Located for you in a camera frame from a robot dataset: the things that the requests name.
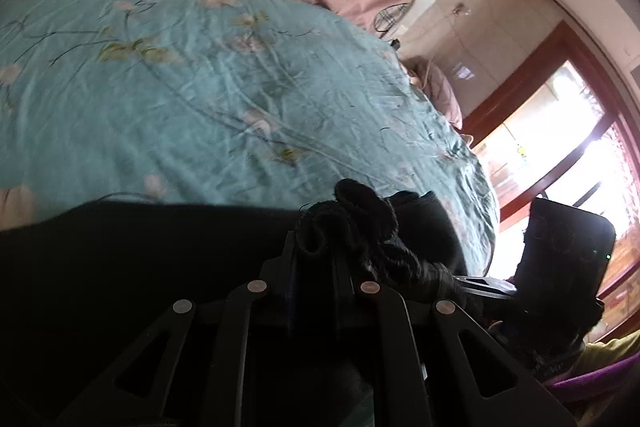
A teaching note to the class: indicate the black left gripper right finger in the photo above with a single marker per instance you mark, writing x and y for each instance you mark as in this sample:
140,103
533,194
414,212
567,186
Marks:
427,362

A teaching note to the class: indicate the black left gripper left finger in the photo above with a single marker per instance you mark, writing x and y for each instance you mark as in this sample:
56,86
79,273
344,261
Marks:
233,363

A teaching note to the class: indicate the black fleece pant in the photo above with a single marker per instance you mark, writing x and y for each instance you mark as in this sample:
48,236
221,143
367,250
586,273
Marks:
87,298

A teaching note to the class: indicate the teal floral bed sheet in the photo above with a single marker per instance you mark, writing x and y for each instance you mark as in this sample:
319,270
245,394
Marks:
243,102

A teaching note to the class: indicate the black camera box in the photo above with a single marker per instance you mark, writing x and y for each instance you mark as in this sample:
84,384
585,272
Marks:
566,253

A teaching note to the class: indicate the red brown window frame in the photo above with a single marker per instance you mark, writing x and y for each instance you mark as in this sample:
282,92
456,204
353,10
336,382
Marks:
557,128

